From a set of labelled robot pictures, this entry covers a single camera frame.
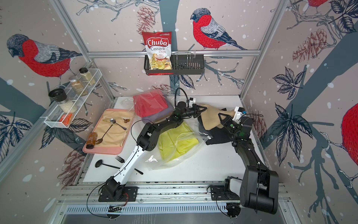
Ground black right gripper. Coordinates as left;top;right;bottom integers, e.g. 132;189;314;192
218;113;240;138

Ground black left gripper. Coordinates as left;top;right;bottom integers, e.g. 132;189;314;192
180;105;206;119

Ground beige knitted garment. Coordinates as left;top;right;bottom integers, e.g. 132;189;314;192
200;104;235;131

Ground black trousers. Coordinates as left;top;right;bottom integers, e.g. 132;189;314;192
198;115;231;145

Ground neon yellow garment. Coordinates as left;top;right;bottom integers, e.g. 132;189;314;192
158;122;199;161

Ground clear plastic vacuum bag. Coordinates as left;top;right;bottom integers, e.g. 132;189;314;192
122;97;208;170

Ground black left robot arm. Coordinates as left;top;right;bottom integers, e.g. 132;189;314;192
98;101;207;202

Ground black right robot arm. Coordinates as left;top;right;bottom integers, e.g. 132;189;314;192
218;113;279;214

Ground red Chuba cassava chips bag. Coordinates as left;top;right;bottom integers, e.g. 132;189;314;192
142;32;172;70

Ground purple grey folded garment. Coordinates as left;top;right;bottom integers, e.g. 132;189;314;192
142;100;174;124

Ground red folded garment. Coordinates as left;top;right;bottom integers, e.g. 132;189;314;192
133;89;168;118

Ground metal spoon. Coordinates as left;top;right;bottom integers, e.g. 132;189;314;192
95;117;131;147

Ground black plastic fork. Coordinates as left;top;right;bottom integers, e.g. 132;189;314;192
115;155;144;175

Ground pink tray with beige mat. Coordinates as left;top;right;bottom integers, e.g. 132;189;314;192
83;109;135;155

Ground amber sauce bottle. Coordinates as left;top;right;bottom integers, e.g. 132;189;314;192
85;132;98;149

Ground yellow spice jar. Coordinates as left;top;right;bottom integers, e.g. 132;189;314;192
79;68;96;85

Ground brown spice jar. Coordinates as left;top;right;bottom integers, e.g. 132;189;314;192
69;76;88;97

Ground black lid spice jar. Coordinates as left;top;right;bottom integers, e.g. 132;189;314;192
48;88;78;114

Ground small red packet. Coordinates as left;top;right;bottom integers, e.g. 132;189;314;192
59;113;74;126

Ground clear acrylic spice shelf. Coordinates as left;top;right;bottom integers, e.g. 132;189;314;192
44;69;102;128

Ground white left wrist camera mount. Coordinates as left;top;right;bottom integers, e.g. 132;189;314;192
188;98;196;108

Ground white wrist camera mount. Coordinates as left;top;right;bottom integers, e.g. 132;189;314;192
188;98;196;108
232;106;247;123

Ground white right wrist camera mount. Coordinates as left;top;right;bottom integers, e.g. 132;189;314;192
232;106;247;123

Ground black corrugated cable hose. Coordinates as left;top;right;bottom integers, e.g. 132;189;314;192
174;87;191;107

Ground black wire wall basket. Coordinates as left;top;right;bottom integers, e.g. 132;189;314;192
144;53;205;76

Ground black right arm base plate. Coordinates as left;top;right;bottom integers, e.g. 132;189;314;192
207;185;240;201

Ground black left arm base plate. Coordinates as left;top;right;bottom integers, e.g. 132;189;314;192
98;187;139;203

